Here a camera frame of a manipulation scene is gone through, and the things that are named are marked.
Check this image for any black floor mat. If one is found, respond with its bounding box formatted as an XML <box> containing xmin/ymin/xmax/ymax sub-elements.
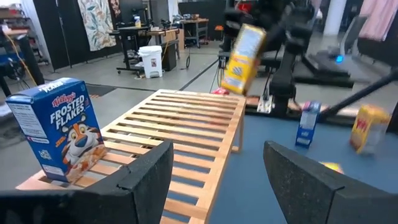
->
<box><xmin>85</xmin><ymin>83</ymin><xmax>118</xmax><ymax>99</ymax></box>

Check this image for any yellow cable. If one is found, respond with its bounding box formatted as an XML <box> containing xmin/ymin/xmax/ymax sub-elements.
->
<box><xmin>2</xmin><ymin>30</ymin><xmax>38</xmax><ymax>86</ymax></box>

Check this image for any wooden slatted shelf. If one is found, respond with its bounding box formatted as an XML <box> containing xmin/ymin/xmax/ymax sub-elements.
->
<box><xmin>15</xmin><ymin>89</ymin><xmax>247</xmax><ymax>224</ymax></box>

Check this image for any black rolling desk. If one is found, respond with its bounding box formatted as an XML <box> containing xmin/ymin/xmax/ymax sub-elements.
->
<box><xmin>110</xmin><ymin>26</ymin><xmax>150</xmax><ymax>77</ymax></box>

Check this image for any black partition panel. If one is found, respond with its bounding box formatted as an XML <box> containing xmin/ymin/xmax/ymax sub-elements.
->
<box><xmin>32</xmin><ymin>0</ymin><xmax>91</xmax><ymax>71</ymax></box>

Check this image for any white pillar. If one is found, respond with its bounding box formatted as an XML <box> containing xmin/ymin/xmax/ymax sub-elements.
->
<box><xmin>323</xmin><ymin>0</ymin><xmax>348</xmax><ymax>37</ymax></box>

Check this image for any wooden top workbench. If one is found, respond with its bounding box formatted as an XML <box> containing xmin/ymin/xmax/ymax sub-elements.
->
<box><xmin>180</xmin><ymin>17</ymin><xmax>210</xmax><ymax>49</ymax></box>

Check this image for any Frosted Flakes cereal box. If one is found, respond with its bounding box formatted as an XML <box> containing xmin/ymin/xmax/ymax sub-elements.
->
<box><xmin>294</xmin><ymin>100</ymin><xmax>322</xmax><ymax>149</ymax></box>
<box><xmin>5</xmin><ymin>77</ymin><xmax>108</xmax><ymax>184</ymax></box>

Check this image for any wooden desk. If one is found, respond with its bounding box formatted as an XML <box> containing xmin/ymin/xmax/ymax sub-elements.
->
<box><xmin>146</xmin><ymin>27</ymin><xmax>184</xmax><ymax>60</ymax></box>

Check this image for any grey office chair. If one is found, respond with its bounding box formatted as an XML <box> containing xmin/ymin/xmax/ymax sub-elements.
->
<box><xmin>340</xmin><ymin>15</ymin><xmax>369</xmax><ymax>58</ymax></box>

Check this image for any black legged desk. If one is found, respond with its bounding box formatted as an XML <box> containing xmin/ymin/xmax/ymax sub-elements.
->
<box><xmin>0</xmin><ymin>27</ymin><xmax>46</xmax><ymax>97</ymax></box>

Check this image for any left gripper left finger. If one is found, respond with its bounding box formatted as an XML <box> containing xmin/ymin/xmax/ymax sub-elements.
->
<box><xmin>82</xmin><ymin>140</ymin><xmax>174</xmax><ymax>224</ymax></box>

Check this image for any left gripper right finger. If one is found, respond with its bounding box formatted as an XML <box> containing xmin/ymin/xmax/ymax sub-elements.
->
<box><xmin>263</xmin><ymin>140</ymin><xmax>398</xmax><ymax>224</ymax></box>

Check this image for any white trash bin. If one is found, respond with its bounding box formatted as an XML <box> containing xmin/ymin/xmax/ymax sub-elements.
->
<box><xmin>138</xmin><ymin>45</ymin><xmax>164</xmax><ymax>79</ymax></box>

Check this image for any black machine with blue light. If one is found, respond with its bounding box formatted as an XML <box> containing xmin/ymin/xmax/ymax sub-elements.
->
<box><xmin>292</xmin><ymin>51</ymin><xmax>355</xmax><ymax>90</ymax></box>

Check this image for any Corn Pops cereal box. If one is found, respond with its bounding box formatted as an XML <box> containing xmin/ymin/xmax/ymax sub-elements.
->
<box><xmin>349</xmin><ymin>105</ymin><xmax>392</xmax><ymax>156</ymax></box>
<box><xmin>318</xmin><ymin>161</ymin><xmax>345</xmax><ymax>175</ymax></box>
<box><xmin>221</xmin><ymin>23</ymin><xmax>267</xmax><ymax>96</ymax></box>

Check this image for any Froot Loops cereal box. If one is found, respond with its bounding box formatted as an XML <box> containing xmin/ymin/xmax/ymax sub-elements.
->
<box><xmin>211</xmin><ymin>86</ymin><xmax>230</xmax><ymax>96</ymax></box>

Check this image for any black diagonal frame strut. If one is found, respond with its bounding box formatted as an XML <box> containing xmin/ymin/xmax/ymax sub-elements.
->
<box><xmin>320</xmin><ymin>70</ymin><xmax>398</xmax><ymax>121</ymax></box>

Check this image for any floral patterned curtain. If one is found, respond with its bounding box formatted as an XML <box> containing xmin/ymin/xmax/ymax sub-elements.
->
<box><xmin>77</xmin><ymin>0</ymin><xmax>118</xmax><ymax>52</ymax></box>

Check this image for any pink hanging cloth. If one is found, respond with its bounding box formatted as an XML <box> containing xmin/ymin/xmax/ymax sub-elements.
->
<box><xmin>357</xmin><ymin>0</ymin><xmax>398</xmax><ymax>43</ymax></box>

